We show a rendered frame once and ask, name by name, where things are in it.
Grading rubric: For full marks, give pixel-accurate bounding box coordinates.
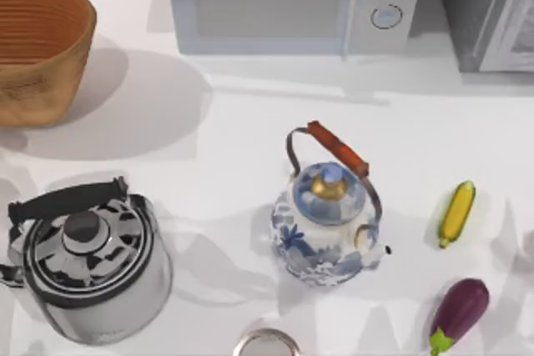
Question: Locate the blue and white teapot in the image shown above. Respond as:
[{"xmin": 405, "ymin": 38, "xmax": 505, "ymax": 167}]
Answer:
[{"xmin": 272, "ymin": 120, "xmax": 394, "ymax": 289}]

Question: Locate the pale microwave oven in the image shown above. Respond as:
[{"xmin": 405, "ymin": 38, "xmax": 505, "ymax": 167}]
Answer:
[{"xmin": 164, "ymin": 0, "xmax": 428, "ymax": 61}]

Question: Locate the round microwave knob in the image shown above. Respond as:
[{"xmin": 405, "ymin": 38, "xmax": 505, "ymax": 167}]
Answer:
[{"xmin": 370, "ymin": 3, "xmax": 405, "ymax": 31}]

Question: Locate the silver round cup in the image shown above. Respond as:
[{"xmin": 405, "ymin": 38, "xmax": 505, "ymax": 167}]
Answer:
[{"xmin": 232, "ymin": 328, "xmax": 301, "ymax": 356}]

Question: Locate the yellow corn cob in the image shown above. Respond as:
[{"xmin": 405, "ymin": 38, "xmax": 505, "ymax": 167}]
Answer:
[{"xmin": 437, "ymin": 180, "xmax": 477, "ymax": 249}]

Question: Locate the brown woven basket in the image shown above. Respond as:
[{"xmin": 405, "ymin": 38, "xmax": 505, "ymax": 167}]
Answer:
[{"xmin": 0, "ymin": 0, "xmax": 98, "ymax": 128}]

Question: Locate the grey cabinet with dark inside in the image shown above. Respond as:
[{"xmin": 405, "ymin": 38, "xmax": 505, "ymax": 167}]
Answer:
[{"xmin": 431, "ymin": 0, "xmax": 534, "ymax": 74}]

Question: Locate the purple eggplant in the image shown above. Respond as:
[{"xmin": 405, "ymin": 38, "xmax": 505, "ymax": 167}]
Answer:
[{"xmin": 429, "ymin": 278, "xmax": 491, "ymax": 356}]

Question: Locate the microwave door handle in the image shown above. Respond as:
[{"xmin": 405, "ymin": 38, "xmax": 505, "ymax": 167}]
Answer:
[{"xmin": 340, "ymin": 0, "xmax": 360, "ymax": 63}]

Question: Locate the silver kettle with black handle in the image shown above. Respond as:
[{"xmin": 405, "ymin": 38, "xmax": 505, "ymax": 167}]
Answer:
[{"xmin": 0, "ymin": 176, "xmax": 174, "ymax": 347}]

